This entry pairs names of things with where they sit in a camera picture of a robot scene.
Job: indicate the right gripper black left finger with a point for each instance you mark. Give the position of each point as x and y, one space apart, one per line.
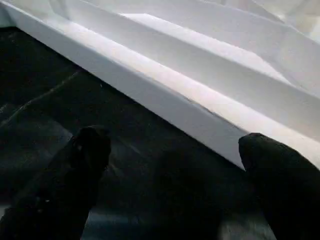
62 190

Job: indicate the white plastic table top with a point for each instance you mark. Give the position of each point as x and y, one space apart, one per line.
200 62

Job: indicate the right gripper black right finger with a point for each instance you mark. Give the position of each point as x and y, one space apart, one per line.
287 190

